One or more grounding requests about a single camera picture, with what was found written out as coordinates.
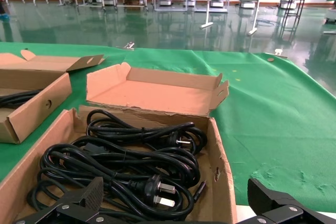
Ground cardboard box with ripped lid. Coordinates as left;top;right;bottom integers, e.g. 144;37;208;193
0;62;238;224

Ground thin black cable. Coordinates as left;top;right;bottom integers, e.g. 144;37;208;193
193;180;207;201

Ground cardboard box with intact lid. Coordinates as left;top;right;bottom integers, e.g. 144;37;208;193
0;49;108;145

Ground green table cloth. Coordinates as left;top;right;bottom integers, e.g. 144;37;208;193
0;41;336;206

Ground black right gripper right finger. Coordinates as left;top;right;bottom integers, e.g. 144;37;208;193
236;178;336;224

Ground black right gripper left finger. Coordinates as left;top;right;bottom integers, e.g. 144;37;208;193
13;176;113;224

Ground black power cord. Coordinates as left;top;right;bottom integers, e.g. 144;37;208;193
0;89;43;109
26;166;196;221
40;136;202;183
86;109;208;155

